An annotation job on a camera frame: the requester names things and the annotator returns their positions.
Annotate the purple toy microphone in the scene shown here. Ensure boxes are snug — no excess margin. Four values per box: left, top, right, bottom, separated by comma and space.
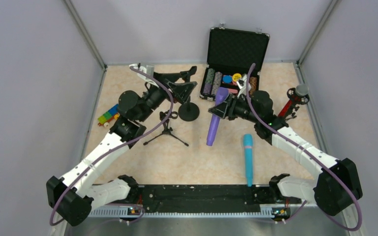
206, 87, 229, 147

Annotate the round base clip mic stand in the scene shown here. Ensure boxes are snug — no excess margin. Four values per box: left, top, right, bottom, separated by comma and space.
178, 66, 200, 122

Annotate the small tripod mic stand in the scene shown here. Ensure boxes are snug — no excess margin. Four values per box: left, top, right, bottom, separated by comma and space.
143, 111, 189, 147

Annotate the cyan toy microphone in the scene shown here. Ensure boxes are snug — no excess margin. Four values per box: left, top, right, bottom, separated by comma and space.
243, 134, 253, 187

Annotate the shock mount tripod mic stand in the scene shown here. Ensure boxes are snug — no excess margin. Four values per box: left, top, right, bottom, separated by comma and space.
279, 88, 310, 121

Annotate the red glitter microphone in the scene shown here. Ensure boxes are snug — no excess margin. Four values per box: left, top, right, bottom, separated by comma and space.
278, 84, 310, 118

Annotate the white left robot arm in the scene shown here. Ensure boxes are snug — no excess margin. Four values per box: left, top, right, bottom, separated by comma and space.
46, 66, 197, 226

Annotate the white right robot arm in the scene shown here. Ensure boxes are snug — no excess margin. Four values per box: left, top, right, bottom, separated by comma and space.
208, 88, 362, 216

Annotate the orange black chip stack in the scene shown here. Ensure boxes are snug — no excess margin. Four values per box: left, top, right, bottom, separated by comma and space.
249, 77, 258, 93

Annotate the yellow dealer chip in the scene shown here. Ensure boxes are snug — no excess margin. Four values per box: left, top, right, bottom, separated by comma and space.
232, 73, 242, 82

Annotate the blue dealer chip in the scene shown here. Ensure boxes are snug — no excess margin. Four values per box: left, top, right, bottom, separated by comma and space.
222, 75, 232, 84

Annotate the purple green chip stack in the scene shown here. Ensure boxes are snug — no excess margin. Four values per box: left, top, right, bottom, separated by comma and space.
203, 68, 215, 94

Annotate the colourful toy block car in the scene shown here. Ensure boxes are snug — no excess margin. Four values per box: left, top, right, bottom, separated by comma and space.
97, 104, 120, 127

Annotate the black poker chip case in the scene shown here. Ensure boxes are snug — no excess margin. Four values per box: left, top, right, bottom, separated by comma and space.
199, 27, 270, 101

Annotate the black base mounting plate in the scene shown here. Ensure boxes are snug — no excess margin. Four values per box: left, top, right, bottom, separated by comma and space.
107, 184, 302, 214

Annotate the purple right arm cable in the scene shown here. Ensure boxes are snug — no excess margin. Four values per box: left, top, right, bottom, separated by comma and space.
246, 62, 363, 232

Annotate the aluminium front rail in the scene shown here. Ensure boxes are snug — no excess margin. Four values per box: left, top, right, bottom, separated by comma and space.
88, 202, 290, 222

